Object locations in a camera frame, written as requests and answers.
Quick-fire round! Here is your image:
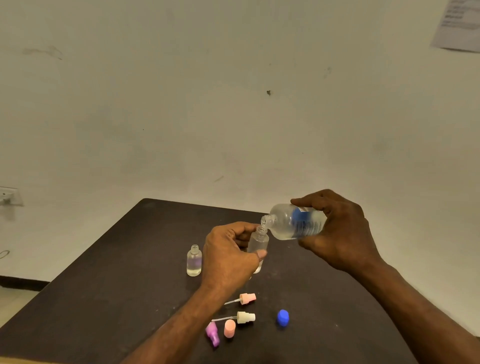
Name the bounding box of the person's left hand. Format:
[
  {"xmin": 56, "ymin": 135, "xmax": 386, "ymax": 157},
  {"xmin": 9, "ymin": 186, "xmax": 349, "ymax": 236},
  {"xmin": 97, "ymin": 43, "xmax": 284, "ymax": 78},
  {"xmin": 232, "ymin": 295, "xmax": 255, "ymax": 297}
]
[{"xmin": 201, "ymin": 221, "xmax": 268, "ymax": 297}]

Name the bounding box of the person's right hand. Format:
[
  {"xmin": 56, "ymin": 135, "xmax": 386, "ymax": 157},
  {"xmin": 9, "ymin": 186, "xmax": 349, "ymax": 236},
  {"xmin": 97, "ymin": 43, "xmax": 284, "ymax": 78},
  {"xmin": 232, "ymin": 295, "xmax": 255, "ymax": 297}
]
[{"xmin": 290, "ymin": 189, "xmax": 383, "ymax": 274}]

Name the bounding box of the small frosted spray bottle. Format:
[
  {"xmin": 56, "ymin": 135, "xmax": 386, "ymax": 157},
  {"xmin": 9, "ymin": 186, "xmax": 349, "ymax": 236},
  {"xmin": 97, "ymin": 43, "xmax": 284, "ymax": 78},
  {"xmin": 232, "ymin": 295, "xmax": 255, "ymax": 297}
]
[{"xmin": 247, "ymin": 226, "xmax": 270, "ymax": 275}]

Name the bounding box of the clear plastic water bottle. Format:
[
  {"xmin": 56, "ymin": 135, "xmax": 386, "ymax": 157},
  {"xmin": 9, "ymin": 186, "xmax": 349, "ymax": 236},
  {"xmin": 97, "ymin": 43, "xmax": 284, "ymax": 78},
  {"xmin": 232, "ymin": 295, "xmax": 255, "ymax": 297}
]
[{"xmin": 260, "ymin": 203, "xmax": 328, "ymax": 241}]

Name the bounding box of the person's left forearm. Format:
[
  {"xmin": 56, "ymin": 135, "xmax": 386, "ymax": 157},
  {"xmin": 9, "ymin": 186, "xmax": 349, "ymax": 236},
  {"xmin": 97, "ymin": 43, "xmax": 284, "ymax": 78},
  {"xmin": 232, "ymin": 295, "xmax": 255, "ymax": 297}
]
[{"xmin": 120, "ymin": 284, "xmax": 226, "ymax": 364}]

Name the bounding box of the person's right forearm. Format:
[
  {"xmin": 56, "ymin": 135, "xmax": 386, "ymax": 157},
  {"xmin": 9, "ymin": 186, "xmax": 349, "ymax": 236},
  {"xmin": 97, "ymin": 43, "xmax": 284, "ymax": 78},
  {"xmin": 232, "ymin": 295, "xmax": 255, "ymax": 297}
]
[{"xmin": 350, "ymin": 258, "xmax": 480, "ymax": 364}]

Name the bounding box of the pink spray pump head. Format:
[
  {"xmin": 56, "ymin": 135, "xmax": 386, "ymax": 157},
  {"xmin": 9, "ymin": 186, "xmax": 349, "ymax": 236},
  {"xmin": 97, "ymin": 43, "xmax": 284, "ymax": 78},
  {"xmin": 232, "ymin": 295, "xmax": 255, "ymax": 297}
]
[{"xmin": 224, "ymin": 293, "xmax": 257, "ymax": 306}]

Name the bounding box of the small clear glass bottle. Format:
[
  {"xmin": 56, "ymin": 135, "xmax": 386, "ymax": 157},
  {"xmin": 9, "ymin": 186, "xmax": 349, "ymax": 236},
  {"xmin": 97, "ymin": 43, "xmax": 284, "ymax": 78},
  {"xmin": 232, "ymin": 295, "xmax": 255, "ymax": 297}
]
[{"xmin": 186, "ymin": 244, "xmax": 203, "ymax": 277}]

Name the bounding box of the white spray pump head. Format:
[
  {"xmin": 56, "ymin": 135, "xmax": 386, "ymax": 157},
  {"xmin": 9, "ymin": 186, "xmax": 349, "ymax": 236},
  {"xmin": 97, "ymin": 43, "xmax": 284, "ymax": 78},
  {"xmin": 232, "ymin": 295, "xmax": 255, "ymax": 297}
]
[{"xmin": 211, "ymin": 311, "xmax": 256, "ymax": 325}]

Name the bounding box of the purple spray pump head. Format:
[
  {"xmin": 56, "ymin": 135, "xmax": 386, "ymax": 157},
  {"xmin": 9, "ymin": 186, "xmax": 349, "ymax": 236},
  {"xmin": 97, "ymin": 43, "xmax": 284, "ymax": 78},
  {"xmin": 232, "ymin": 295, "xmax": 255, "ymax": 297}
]
[{"xmin": 205, "ymin": 321, "xmax": 221, "ymax": 348}]

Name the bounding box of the white paper sheet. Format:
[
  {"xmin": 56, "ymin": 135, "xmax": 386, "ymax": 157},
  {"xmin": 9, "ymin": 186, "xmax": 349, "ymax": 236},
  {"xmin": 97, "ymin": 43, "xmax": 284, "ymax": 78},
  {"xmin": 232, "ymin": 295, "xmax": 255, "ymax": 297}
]
[{"xmin": 430, "ymin": 0, "xmax": 480, "ymax": 53}]

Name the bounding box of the white wall socket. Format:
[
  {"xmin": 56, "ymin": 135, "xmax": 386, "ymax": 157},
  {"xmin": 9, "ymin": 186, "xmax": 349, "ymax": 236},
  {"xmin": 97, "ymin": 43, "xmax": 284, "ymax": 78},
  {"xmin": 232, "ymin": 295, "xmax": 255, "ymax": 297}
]
[{"xmin": 0, "ymin": 186, "xmax": 24, "ymax": 207}]

